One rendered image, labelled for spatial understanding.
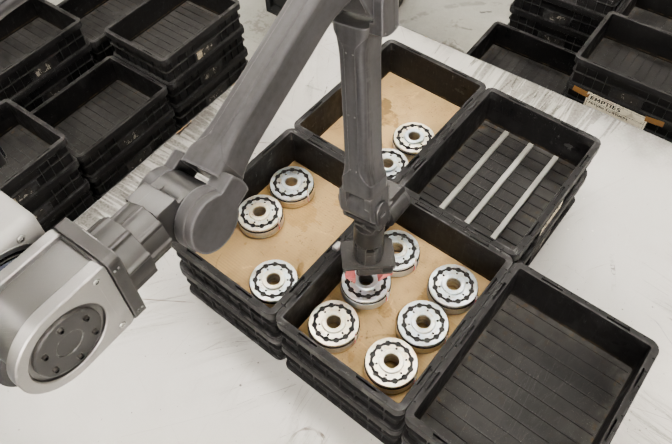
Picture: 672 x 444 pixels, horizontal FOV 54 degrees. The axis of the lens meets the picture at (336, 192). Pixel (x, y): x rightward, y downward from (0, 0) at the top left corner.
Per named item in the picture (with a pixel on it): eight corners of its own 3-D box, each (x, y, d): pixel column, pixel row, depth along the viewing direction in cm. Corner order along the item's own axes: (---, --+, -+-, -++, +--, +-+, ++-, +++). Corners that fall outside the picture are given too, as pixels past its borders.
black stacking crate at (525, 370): (542, 548, 112) (559, 535, 103) (398, 437, 124) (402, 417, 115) (639, 371, 130) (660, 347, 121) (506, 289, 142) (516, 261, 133)
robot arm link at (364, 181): (314, -23, 92) (378, -7, 87) (339, -36, 95) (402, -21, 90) (331, 212, 119) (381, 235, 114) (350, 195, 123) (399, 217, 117)
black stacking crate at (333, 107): (391, 217, 154) (394, 187, 145) (295, 158, 166) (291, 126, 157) (480, 119, 173) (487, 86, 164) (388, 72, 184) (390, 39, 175)
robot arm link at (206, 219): (308, -87, 86) (372, -75, 81) (345, -19, 98) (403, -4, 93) (121, 210, 79) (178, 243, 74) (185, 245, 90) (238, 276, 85)
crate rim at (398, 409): (400, 420, 116) (400, 415, 114) (272, 324, 128) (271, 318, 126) (514, 265, 135) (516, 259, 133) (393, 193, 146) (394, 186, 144)
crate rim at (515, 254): (514, 265, 135) (516, 258, 133) (394, 193, 146) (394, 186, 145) (601, 147, 153) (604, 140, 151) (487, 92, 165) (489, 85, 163)
